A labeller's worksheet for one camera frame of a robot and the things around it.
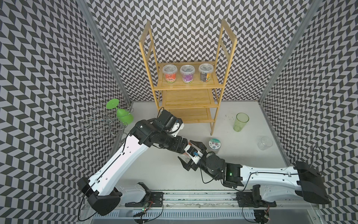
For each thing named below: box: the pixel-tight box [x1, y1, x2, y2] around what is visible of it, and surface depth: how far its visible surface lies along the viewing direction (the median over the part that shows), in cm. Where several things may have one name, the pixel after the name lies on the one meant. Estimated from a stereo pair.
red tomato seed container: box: [162, 64, 178, 84], surface depth 66 cm
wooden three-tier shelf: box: [138, 19, 238, 136], surface depth 69 cm
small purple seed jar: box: [179, 64, 196, 84], surface depth 65 cm
